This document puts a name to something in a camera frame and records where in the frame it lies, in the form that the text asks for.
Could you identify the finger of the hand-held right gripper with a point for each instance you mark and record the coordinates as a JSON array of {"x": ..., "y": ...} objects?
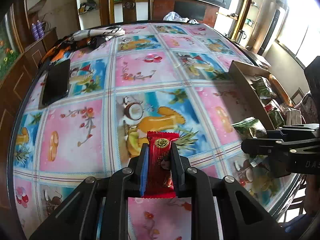
[
  {"x": 262, "y": 147},
  {"x": 295, "y": 131}
]

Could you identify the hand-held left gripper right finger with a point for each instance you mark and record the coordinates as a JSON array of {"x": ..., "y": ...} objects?
[{"x": 175, "y": 172}]

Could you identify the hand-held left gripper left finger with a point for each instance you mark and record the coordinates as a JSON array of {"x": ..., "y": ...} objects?
[{"x": 144, "y": 172}]

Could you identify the green snack packet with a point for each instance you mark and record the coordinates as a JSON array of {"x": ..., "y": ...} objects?
[
  {"x": 250, "y": 127},
  {"x": 276, "y": 118},
  {"x": 262, "y": 87}
]

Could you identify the cardboard box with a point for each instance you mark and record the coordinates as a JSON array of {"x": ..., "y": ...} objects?
[{"x": 243, "y": 85}]

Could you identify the floral cloth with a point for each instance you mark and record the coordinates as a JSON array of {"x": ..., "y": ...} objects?
[{"x": 310, "y": 108}]

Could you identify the red white snack packet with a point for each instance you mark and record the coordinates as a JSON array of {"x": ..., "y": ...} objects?
[{"x": 270, "y": 107}]

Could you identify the person's blue clothing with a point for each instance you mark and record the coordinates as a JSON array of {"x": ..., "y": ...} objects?
[{"x": 300, "y": 227}]

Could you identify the white floor air conditioner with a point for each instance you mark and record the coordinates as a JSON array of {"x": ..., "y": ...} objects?
[{"x": 272, "y": 30}]

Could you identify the metal kettle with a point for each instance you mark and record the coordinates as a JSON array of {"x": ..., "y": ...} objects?
[{"x": 240, "y": 37}]

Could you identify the wooden shelving unit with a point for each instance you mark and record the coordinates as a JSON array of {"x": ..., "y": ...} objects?
[{"x": 246, "y": 10}]

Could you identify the orange black scarf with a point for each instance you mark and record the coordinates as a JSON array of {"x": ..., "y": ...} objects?
[{"x": 75, "y": 43}]

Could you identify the white patterned scarf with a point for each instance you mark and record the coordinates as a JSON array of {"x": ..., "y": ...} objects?
[{"x": 100, "y": 32}]

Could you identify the white plastic bag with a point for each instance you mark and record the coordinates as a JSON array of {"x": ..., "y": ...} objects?
[{"x": 175, "y": 17}]

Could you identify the wooden side cabinet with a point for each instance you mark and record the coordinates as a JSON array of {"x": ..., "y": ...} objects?
[{"x": 27, "y": 62}]

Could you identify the wooden television cabinet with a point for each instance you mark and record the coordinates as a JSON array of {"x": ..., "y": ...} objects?
[{"x": 162, "y": 7}]

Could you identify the wooden chair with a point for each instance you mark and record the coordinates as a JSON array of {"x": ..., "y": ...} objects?
[{"x": 128, "y": 5}]

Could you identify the cluttered white wall shelf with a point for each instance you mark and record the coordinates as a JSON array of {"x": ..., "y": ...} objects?
[{"x": 86, "y": 6}]

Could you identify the flower wall mural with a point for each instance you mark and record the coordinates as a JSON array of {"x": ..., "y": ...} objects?
[{"x": 7, "y": 50}]

